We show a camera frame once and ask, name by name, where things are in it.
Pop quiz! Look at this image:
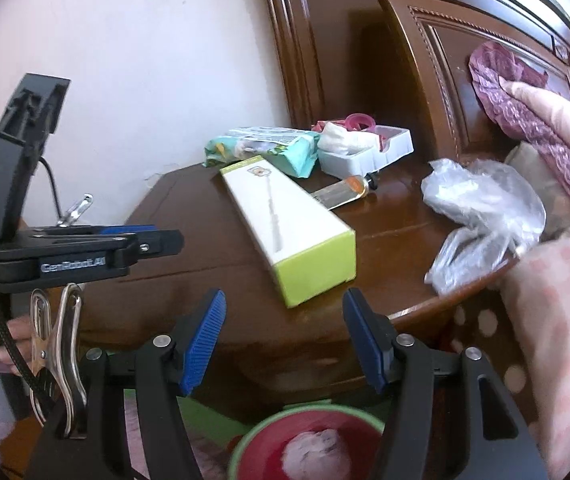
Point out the orange ointment tube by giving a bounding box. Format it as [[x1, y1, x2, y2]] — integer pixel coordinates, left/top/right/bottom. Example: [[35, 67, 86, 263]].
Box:
[[311, 172, 382, 211]]

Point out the purple lace pillow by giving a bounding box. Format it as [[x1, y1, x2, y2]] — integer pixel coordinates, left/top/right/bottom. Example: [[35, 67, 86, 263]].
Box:
[[468, 41, 570, 208]]

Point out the brown polka dot blanket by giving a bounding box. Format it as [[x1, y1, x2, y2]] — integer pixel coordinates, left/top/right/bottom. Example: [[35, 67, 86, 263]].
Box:
[[435, 300, 538, 411]]

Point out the white box with green end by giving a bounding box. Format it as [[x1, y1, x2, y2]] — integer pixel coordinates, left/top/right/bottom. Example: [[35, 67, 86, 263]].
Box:
[[220, 156, 357, 309]]

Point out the white plastic tray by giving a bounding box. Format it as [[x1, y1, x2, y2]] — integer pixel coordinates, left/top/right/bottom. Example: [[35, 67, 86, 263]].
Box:
[[317, 127, 414, 178]]

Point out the red bin with green rim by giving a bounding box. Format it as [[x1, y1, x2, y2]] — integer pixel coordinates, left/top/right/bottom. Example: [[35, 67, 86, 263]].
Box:
[[227, 405, 386, 480]]

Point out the wooden headboard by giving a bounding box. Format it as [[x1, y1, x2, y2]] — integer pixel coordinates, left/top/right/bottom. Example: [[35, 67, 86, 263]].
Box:
[[257, 0, 570, 171]]

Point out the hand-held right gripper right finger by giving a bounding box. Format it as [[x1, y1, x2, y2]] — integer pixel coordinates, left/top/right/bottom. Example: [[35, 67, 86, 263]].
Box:
[[342, 287, 551, 480]]

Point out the pink checked blanket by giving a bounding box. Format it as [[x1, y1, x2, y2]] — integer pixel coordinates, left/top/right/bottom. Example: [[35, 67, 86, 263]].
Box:
[[500, 207, 570, 480]]

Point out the silver metal spring clip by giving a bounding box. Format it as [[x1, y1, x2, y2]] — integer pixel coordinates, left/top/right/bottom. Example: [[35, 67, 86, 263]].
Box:
[[30, 284, 88, 438], [56, 194, 94, 227]]

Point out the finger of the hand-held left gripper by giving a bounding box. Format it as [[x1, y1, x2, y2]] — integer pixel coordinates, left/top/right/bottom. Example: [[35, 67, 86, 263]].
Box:
[[97, 224, 158, 236], [125, 230, 185, 268]]

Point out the green wet wipes packet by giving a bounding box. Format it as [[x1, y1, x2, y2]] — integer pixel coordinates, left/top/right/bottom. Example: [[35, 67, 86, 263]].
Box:
[[202, 127, 321, 178]]

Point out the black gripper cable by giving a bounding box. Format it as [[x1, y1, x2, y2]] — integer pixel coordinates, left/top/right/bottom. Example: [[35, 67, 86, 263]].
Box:
[[39, 156, 64, 221]]

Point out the white paper wad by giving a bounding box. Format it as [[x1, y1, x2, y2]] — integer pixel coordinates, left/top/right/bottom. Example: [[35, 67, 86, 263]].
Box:
[[282, 430, 346, 480]]

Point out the pink plastic ring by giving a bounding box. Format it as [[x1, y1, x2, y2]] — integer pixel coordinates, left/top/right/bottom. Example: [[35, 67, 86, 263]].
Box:
[[345, 114, 377, 133]]

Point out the wooden nightstand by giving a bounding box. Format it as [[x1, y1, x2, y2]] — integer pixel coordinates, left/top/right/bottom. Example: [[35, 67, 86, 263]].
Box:
[[77, 160, 521, 411]]

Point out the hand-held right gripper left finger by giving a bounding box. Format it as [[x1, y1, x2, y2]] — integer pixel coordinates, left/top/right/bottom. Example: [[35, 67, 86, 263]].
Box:
[[25, 289, 227, 480]]

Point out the green floor mat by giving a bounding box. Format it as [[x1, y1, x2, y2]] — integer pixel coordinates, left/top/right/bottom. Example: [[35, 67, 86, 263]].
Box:
[[177, 395, 248, 443]]

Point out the clear plastic bag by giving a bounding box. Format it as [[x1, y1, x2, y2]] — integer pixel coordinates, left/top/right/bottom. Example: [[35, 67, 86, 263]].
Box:
[[421, 158, 547, 296]]

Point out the white pillow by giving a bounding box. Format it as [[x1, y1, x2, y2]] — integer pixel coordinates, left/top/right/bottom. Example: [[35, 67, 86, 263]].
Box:
[[502, 141, 570, 241]]

